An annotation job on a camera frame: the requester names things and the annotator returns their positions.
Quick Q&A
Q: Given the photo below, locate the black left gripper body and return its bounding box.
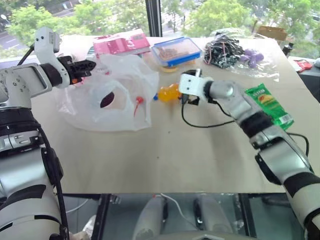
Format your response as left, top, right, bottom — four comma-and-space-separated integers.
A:
57, 55, 84, 85

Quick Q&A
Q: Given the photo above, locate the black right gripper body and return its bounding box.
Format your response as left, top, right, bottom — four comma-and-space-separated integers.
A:
181, 93, 201, 106

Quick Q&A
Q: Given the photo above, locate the white translucent plastic bag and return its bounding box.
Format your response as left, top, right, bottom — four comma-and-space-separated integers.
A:
56, 53, 161, 133

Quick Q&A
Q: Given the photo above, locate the dark purple item in bag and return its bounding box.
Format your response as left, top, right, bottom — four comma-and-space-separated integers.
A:
99, 91, 117, 109

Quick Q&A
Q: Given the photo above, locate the purple toy in clear bag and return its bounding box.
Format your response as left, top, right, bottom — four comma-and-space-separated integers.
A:
235, 48, 280, 81

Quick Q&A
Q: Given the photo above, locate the yellow tape roll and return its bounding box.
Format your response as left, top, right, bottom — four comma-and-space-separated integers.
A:
160, 65, 180, 74

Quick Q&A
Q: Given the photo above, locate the orange yellow jelly toy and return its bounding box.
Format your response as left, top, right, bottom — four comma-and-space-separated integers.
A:
157, 83, 183, 103

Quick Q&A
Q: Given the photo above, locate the clear container with blue lid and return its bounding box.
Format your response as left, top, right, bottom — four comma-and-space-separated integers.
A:
150, 36, 203, 68

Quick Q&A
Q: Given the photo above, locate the pink packaged box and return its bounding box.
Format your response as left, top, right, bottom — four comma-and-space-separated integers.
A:
92, 33, 152, 57

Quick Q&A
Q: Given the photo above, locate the red lollipop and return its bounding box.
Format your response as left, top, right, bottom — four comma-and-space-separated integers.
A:
132, 96, 145, 117

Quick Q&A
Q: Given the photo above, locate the green snack packet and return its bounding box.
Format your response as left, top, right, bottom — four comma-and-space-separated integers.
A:
244, 83, 295, 131

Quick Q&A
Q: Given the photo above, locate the brown cardboard box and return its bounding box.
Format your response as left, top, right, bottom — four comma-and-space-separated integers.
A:
256, 25, 288, 42

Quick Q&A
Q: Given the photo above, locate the red packet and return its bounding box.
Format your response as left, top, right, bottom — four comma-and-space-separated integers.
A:
293, 59, 313, 74

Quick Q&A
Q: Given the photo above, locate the grey rounded robot leg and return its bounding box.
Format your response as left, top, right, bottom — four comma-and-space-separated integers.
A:
193, 194, 234, 236
131, 196, 167, 240

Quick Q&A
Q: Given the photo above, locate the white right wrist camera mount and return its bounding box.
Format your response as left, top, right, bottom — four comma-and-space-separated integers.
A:
179, 72, 209, 101

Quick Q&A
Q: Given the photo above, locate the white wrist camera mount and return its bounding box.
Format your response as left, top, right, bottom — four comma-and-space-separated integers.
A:
33, 26, 66, 79
179, 72, 209, 101

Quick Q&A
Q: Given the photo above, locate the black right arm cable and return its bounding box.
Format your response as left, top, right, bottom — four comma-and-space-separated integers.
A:
180, 97, 311, 161

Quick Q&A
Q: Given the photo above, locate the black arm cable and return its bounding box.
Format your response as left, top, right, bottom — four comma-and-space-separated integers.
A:
180, 97, 311, 161
16, 43, 71, 240

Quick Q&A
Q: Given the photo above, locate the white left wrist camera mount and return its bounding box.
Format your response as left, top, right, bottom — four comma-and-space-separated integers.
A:
33, 26, 66, 79

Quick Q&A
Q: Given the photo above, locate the bag of black cables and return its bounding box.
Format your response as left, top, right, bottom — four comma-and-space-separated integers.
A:
203, 33, 245, 69

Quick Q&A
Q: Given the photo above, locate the dark window frame post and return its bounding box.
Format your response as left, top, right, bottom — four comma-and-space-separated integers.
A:
145, 0, 163, 38

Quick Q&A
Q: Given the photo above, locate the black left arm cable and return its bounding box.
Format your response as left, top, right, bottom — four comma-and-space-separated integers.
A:
16, 43, 71, 240

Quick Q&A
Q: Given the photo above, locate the thin white cable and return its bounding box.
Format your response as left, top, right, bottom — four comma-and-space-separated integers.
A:
159, 193, 198, 229

